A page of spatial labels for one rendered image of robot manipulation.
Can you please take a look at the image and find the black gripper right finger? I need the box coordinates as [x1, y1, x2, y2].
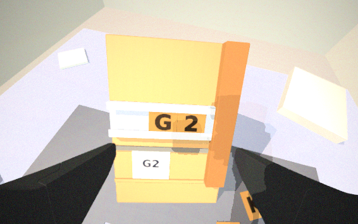
[235, 148, 358, 224]

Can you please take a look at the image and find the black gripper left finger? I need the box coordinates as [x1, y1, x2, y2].
[0, 143, 116, 224]

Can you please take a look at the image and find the pale yellow board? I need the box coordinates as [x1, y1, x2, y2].
[105, 34, 250, 203]

